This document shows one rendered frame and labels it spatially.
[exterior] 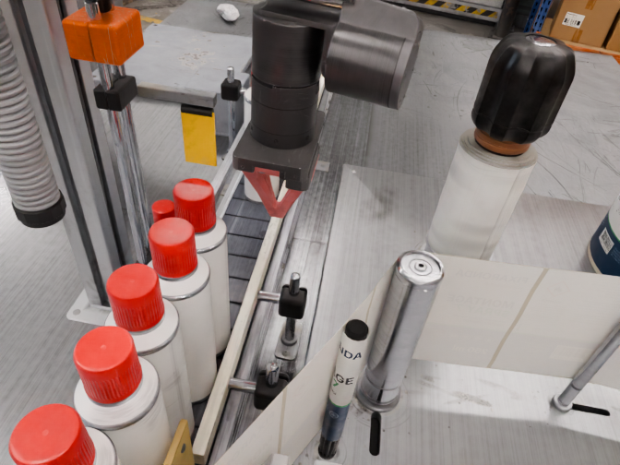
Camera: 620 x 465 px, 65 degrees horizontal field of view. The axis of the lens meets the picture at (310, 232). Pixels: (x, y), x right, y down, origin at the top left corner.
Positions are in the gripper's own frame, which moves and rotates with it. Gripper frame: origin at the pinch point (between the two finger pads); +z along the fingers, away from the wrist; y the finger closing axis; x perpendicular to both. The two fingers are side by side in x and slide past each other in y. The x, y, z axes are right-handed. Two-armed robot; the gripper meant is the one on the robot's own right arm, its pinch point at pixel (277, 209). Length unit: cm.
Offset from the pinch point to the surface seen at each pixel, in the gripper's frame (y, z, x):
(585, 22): 346, 71, -149
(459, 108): 69, 19, -28
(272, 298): -3.1, 10.3, -0.7
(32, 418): -28.1, -7.5, 6.6
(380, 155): 43.4, 18.7, -11.6
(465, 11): 423, 98, -78
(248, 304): -5.1, 9.7, 1.5
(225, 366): -13.0, 9.6, 1.6
